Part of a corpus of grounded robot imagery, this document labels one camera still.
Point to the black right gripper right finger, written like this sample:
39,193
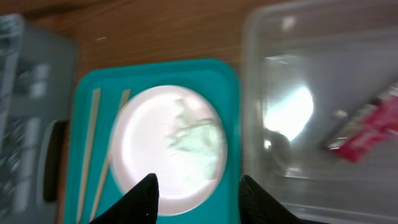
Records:
256,206

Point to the right wooden chopstick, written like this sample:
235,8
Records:
107,161

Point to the grey dishwasher rack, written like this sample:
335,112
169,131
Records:
37,74

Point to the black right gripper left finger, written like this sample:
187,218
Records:
138,206

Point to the white napkin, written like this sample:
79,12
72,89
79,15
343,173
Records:
199,142

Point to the red snack wrapper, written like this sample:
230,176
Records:
373,122

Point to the wooden chopstick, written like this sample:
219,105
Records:
107,161
90,134

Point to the teal plastic tray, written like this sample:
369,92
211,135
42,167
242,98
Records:
213,79

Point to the clear plastic bin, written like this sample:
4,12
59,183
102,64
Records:
309,68

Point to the left wooden chopstick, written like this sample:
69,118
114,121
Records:
90,134

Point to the white round plate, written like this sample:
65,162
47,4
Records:
138,148

